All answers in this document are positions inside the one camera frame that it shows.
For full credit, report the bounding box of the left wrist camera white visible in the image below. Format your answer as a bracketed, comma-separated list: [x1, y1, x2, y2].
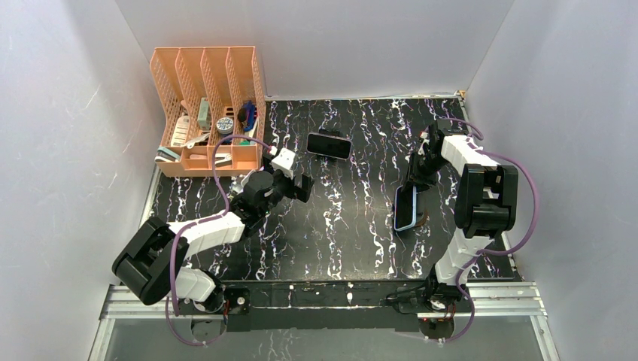
[270, 148, 296, 180]

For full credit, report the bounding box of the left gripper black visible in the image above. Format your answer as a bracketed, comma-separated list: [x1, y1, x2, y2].
[259, 155, 314, 217]

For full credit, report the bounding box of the grey stand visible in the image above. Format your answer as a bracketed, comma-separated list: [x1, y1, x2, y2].
[414, 211, 429, 229]

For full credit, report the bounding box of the white label tag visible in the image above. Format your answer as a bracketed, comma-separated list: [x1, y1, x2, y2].
[169, 115, 190, 147]

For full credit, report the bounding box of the phone with pink case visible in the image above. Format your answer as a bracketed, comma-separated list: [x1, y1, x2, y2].
[306, 132, 352, 159]

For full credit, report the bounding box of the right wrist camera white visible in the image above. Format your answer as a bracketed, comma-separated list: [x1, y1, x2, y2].
[418, 130, 430, 156]

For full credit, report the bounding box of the round blue white tape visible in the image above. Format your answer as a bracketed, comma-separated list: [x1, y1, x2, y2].
[215, 117, 235, 135]

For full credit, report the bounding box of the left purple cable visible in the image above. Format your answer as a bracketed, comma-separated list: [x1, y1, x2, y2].
[164, 134, 278, 347]

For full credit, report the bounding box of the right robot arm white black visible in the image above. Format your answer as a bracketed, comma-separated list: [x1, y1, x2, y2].
[384, 123, 518, 311]

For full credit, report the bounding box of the purple cable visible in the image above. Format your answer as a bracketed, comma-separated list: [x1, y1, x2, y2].
[443, 117, 540, 343]
[164, 134, 278, 347]

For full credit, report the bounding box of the white stapler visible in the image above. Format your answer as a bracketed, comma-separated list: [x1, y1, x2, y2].
[214, 153, 232, 168]

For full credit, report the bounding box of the phone with blue case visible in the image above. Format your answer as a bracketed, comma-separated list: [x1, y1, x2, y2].
[393, 186, 417, 232]

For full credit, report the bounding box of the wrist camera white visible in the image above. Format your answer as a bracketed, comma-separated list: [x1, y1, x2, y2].
[418, 130, 430, 156]
[270, 148, 296, 180]

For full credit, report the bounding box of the blue black tool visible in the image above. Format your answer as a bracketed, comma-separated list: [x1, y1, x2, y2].
[237, 101, 257, 132]

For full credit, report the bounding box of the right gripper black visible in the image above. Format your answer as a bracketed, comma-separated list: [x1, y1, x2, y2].
[401, 151, 450, 195]

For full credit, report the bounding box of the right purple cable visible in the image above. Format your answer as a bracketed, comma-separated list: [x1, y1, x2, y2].
[443, 117, 540, 343]

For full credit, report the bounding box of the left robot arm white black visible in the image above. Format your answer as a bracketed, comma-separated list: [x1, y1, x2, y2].
[111, 170, 314, 313]

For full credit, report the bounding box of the green white box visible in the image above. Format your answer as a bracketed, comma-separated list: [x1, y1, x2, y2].
[197, 97, 211, 132]

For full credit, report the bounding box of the orange plastic file organizer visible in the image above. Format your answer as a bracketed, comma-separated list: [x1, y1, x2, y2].
[150, 46, 266, 177]

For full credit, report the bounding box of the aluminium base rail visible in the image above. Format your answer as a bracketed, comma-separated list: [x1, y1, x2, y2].
[99, 281, 548, 334]

